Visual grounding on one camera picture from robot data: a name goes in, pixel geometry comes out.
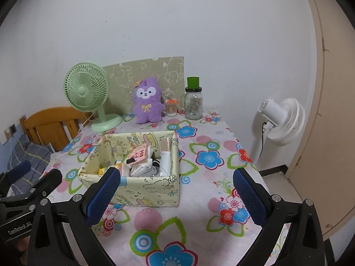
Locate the toothpick holder with orange lid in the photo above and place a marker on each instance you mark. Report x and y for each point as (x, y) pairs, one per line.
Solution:
(171, 109)

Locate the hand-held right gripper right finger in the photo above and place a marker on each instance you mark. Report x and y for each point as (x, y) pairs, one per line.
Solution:
(249, 199)

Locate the grey plaid pillow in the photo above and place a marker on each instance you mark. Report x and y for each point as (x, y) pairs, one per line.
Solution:
(36, 155)

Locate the yellow cartoon fabric storage box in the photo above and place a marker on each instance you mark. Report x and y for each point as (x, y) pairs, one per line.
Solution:
(149, 191)

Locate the beige and white fabric roll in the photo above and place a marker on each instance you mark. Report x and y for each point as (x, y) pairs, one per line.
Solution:
(166, 160)

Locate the purple plush toy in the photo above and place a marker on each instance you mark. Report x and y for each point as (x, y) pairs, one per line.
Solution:
(147, 110)

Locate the pink tissue packet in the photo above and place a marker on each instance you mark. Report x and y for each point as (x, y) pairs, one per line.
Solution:
(137, 152)

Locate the white standing fan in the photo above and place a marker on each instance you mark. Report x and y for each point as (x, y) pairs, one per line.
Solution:
(288, 122)

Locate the beige door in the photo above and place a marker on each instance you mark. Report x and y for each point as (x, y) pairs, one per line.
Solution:
(332, 116)

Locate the white cloth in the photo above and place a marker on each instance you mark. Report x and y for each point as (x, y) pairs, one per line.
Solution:
(141, 170)

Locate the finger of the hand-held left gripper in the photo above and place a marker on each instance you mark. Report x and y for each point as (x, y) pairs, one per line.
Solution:
(47, 183)
(19, 170)

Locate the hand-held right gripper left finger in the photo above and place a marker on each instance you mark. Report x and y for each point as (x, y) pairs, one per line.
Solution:
(104, 196)

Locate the green desk fan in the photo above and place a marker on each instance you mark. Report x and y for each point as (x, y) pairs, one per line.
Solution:
(83, 88)

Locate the glass jar with green lid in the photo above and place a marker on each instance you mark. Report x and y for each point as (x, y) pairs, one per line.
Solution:
(193, 106)

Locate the black fabric bundle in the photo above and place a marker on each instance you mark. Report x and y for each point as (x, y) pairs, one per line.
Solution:
(155, 162)

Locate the wall socket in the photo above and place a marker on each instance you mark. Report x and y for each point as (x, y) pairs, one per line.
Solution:
(12, 129)

